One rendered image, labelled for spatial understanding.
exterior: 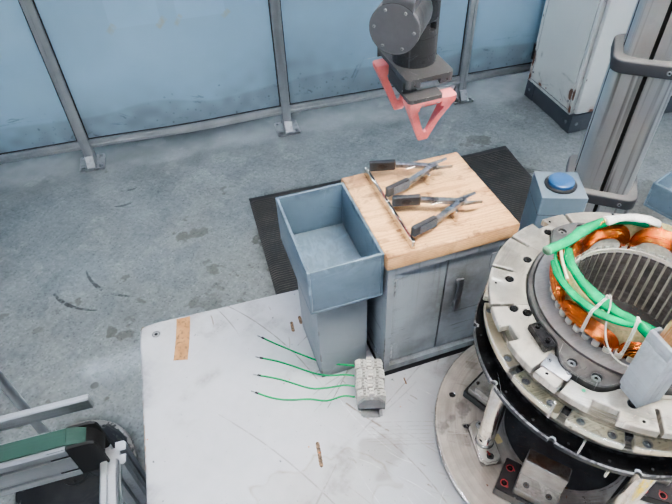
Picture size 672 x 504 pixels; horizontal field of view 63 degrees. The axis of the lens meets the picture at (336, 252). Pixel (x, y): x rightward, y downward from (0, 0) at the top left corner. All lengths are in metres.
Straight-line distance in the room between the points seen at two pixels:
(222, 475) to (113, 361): 1.25
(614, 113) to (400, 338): 0.53
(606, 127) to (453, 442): 0.60
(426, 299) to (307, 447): 0.29
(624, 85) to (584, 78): 1.95
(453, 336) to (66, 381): 1.47
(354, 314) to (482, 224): 0.23
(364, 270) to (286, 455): 0.32
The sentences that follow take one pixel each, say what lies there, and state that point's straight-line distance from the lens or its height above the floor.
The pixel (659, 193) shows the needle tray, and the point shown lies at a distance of 0.96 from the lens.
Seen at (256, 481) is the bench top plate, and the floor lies 0.78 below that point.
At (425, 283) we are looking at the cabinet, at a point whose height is 0.98.
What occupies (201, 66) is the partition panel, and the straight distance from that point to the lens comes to 2.80.
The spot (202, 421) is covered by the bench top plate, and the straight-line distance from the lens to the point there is 0.94.
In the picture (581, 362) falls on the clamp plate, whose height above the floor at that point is 1.10.
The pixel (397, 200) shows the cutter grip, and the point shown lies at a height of 1.09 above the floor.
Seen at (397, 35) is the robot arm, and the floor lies 1.33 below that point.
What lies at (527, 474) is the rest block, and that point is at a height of 0.84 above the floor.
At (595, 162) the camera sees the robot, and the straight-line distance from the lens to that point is 1.13.
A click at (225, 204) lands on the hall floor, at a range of 2.56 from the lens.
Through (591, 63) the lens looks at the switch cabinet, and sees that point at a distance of 2.96.
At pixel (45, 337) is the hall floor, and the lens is 2.27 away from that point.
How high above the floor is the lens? 1.58
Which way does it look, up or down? 44 degrees down
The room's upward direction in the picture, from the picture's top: 2 degrees counter-clockwise
